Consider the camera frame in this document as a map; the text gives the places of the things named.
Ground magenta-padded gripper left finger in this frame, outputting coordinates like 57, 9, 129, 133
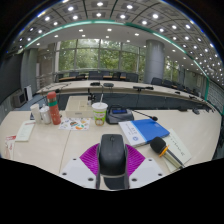
59, 143, 101, 190

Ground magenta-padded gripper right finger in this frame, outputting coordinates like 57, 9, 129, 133
124, 143, 167, 189

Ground black and silver computer mouse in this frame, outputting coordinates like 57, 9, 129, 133
95, 133, 130, 191

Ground blue and white book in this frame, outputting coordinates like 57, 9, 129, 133
118, 118, 171, 148

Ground colourful printed leaflet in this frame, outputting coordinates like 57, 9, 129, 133
58, 117, 91, 132

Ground green printed paper cup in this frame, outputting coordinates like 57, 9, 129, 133
91, 102, 109, 127

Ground white paper document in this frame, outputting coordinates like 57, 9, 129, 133
162, 128, 193, 173

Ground black desktop conference microphone unit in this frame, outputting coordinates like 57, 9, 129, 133
105, 104, 159, 125

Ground white cardboard box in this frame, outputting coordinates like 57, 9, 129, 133
64, 95, 95, 119

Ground red thermos bottle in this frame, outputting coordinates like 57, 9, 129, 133
46, 91, 62, 126

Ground white booklet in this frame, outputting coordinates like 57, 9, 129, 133
14, 120, 36, 143

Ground white paper cup stack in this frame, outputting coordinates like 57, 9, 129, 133
29, 103, 42, 125

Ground black office chairs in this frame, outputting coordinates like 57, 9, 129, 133
68, 70, 201, 96

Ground ceiling lights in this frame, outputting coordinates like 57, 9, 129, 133
18, 0, 224, 84

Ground handheld microphone with orange ring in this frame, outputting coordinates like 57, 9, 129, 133
149, 136, 186, 170

